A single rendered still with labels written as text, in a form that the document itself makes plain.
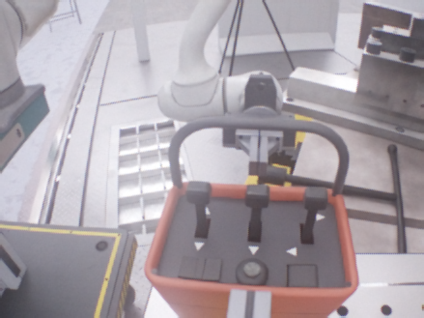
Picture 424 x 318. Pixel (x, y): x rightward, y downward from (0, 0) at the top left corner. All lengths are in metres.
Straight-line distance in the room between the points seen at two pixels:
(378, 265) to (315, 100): 1.14
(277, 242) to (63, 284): 0.72
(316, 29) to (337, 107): 2.18
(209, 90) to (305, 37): 2.88
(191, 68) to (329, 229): 0.48
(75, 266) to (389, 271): 0.80
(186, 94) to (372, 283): 0.52
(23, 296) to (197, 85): 0.74
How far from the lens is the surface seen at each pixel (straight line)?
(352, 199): 1.12
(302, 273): 0.31
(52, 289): 0.96
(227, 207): 0.36
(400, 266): 0.50
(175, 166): 0.35
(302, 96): 1.54
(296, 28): 3.51
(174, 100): 0.73
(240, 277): 0.30
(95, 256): 0.97
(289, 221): 0.35
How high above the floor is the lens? 1.06
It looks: 38 degrees down
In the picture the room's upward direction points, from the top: 3 degrees counter-clockwise
